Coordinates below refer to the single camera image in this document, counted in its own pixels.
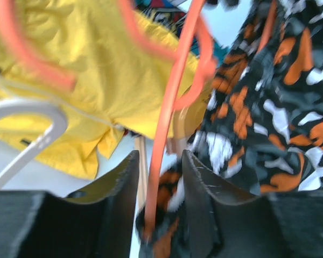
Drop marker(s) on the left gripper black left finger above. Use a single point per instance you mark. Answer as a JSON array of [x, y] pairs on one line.
[[94, 221]]

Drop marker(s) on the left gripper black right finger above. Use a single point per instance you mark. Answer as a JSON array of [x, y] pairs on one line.
[[226, 221]]

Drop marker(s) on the orange black camouflage shorts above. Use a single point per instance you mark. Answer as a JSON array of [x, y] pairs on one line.
[[263, 127]]

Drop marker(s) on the orange hanger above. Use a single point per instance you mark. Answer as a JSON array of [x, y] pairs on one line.
[[12, 36]]

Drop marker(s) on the yellow shorts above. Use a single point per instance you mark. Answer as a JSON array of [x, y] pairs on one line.
[[118, 84]]

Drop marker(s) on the beige wooden hanger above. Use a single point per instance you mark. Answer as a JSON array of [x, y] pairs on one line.
[[28, 125]]

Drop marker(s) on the translucent pink laundry basket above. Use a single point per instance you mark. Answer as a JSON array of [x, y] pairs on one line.
[[186, 122]]

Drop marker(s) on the wooden clothes rack frame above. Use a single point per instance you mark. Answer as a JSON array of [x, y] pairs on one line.
[[140, 145]]

